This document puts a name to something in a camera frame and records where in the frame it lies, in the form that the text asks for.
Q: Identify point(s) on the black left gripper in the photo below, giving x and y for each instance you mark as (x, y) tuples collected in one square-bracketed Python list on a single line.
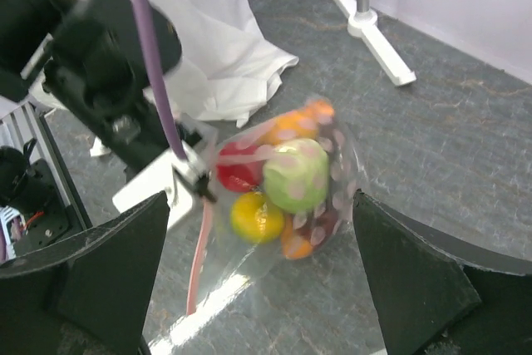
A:
[(197, 178)]

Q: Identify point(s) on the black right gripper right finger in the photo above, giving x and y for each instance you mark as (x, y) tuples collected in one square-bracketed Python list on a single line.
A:
[(437, 294)]

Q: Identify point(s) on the clear pink-dotted zip bag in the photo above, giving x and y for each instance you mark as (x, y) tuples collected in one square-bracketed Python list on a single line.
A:
[(271, 267)]

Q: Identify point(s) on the metal clothes rack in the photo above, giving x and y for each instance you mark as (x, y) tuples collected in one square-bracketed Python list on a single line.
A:
[(362, 24)]

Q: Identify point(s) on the red apple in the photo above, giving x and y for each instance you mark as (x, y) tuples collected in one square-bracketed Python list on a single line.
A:
[(242, 176)]

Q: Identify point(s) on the green cabbage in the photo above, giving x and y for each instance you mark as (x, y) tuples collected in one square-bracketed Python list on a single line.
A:
[(295, 177)]

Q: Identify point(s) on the white cloth on table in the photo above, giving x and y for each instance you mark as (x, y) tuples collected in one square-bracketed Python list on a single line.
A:
[(229, 69)]

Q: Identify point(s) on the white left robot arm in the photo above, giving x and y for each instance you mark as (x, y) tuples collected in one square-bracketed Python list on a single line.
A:
[(89, 54)]

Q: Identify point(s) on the orange citrus fruit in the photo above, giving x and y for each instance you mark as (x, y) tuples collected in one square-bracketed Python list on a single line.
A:
[(290, 125)]

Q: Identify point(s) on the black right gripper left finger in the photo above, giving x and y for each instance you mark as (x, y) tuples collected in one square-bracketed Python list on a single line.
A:
[(89, 293)]

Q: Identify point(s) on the green-yellow mango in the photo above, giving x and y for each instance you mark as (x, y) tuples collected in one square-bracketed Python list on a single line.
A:
[(256, 219)]

